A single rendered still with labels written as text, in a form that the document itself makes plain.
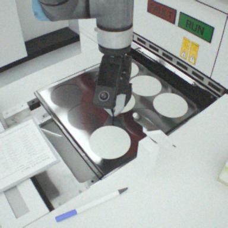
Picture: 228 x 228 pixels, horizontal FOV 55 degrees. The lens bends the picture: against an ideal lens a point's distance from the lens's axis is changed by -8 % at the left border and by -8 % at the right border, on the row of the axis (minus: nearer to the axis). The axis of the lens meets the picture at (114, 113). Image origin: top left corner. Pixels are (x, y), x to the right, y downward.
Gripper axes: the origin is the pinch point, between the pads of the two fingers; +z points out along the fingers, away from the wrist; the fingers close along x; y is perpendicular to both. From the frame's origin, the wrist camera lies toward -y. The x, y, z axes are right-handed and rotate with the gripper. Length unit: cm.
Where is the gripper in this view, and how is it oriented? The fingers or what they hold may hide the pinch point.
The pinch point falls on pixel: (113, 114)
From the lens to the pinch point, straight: 62.4
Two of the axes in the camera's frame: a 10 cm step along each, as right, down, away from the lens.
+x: -9.9, -1.2, 1.2
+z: 0.0, 7.0, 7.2
